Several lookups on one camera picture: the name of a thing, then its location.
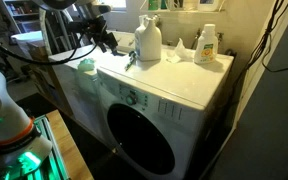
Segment background shelving unit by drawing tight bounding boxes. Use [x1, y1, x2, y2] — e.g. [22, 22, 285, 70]
[2, 0, 42, 34]

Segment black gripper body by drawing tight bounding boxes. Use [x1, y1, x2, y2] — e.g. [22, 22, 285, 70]
[88, 16, 110, 43]

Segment green plastic bottle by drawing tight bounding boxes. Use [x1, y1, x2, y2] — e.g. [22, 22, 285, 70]
[77, 57, 97, 73]

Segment metal robot mount frame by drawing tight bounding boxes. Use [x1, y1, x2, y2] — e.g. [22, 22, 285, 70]
[0, 114, 69, 180]

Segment small white detergent bottle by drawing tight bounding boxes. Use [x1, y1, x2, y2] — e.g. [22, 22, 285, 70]
[193, 23, 219, 65]

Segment white front-load washer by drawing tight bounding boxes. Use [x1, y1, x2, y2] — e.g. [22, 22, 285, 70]
[96, 44, 235, 180]

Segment black wall cables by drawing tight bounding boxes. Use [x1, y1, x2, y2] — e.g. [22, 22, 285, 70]
[229, 0, 288, 90]

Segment white labelled container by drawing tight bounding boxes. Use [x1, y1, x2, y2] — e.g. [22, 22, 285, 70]
[196, 0, 220, 12]

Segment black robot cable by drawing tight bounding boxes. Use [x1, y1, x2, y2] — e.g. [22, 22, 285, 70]
[0, 31, 100, 67]

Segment wall shelf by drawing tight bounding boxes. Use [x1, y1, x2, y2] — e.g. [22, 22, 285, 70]
[138, 8, 227, 15]

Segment coiled wire bundle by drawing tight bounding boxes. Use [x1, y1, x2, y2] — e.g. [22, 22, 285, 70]
[167, 0, 186, 11]

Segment green bottle with red label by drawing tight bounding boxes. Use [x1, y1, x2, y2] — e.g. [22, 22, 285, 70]
[147, 0, 161, 11]

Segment crumpled white tissue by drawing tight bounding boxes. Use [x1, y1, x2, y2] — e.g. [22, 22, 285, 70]
[165, 37, 195, 65]

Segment green handled brush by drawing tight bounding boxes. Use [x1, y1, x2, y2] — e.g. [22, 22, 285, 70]
[124, 50, 138, 72]

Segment white top-load laundry machine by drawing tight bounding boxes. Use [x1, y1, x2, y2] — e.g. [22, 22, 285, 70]
[48, 44, 118, 143]

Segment white plastic bin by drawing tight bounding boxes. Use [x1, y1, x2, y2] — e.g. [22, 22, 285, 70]
[10, 30, 44, 58]

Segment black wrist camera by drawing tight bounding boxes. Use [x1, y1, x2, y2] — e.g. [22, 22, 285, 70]
[67, 20, 92, 34]

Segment wooden table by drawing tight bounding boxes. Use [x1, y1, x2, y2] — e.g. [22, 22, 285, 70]
[45, 109, 95, 180]

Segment metal water valve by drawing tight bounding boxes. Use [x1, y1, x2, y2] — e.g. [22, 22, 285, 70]
[191, 28, 202, 51]

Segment large white detergent jug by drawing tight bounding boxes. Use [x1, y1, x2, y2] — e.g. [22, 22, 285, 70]
[134, 14, 163, 62]

